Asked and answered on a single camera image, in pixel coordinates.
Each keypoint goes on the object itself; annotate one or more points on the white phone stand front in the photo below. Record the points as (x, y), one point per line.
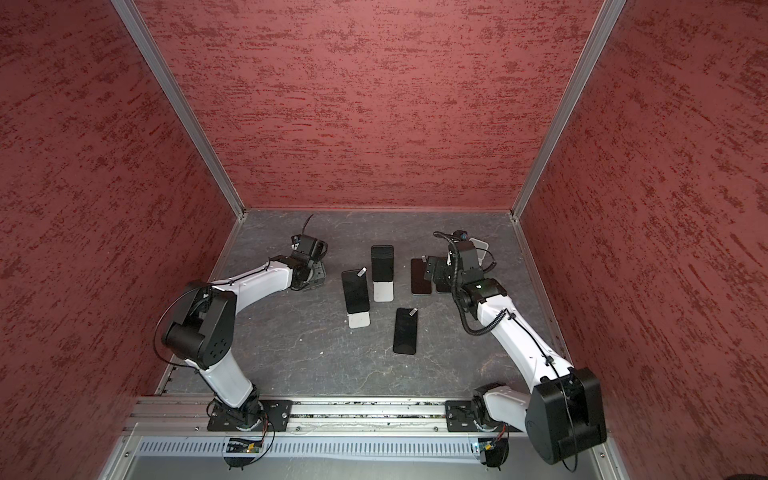
(359, 320)

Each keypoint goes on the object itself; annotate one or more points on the corner aluminium post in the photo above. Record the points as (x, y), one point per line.
(132, 19)
(604, 24)

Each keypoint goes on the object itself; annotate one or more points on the white slotted cable duct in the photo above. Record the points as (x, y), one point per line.
(440, 449)

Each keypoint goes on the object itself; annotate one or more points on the white phone stand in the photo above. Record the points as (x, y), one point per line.
(481, 248)
(359, 320)
(383, 292)

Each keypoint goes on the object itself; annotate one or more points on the purple case phone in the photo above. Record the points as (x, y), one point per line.
(406, 331)

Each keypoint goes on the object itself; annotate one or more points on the aluminium frame rail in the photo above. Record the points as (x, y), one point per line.
(346, 416)

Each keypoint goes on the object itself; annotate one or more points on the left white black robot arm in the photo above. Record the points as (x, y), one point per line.
(201, 328)

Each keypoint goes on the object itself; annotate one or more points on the black phone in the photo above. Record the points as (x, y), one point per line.
(355, 289)
(382, 263)
(443, 287)

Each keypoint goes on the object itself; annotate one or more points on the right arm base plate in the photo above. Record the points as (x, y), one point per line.
(462, 416)

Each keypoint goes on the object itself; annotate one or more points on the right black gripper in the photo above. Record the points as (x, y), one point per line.
(440, 265)

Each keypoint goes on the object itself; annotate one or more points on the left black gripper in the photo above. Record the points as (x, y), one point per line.
(319, 270)

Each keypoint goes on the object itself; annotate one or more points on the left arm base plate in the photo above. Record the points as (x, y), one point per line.
(273, 413)

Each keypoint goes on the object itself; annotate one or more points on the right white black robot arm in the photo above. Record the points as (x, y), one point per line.
(561, 411)

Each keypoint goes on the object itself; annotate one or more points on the left corner aluminium post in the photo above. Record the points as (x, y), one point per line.
(132, 19)

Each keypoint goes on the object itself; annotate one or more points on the silver edged phone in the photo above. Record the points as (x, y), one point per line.
(420, 285)

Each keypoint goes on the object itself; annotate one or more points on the right corner aluminium post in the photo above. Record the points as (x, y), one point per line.
(604, 24)

